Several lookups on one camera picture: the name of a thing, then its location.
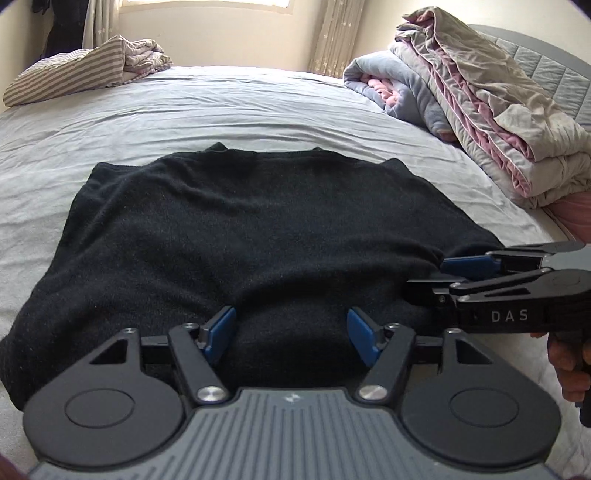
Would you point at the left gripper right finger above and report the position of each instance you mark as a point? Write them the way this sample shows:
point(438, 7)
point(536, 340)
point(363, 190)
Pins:
point(386, 351)

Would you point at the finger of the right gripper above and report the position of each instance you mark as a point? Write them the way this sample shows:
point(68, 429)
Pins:
point(516, 260)
point(513, 291)

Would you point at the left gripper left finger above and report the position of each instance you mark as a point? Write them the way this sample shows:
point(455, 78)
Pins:
point(196, 349)

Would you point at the black sweater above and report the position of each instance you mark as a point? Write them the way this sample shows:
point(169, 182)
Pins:
point(290, 240)

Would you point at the person's right hand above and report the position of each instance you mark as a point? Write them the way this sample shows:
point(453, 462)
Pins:
point(569, 361)

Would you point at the beige pink folded comforter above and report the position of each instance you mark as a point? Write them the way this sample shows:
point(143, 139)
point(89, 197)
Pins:
point(506, 122)

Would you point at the grey pink folded quilt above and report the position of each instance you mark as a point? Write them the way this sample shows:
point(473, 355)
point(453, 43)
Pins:
point(399, 91)

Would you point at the grey quilted headboard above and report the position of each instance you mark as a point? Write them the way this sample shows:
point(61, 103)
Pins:
point(564, 76)

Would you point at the grey bed sheet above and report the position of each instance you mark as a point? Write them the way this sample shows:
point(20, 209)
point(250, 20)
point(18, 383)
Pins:
point(49, 149)

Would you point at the right patterned curtain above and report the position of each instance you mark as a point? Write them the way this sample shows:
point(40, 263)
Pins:
point(333, 48)

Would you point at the patterned curtain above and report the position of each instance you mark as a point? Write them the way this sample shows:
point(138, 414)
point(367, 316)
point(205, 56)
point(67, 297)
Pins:
point(101, 22)
point(333, 48)

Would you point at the striped folded blanket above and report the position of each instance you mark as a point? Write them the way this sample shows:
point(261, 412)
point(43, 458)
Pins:
point(116, 62)

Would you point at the left patterned curtain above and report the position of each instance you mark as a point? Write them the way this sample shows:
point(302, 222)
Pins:
point(101, 22)

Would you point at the black hanging garment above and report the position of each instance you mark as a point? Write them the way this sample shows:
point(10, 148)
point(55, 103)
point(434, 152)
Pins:
point(66, 33)

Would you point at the bright window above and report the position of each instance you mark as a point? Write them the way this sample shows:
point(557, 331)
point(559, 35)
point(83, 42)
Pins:
point(278, 6)

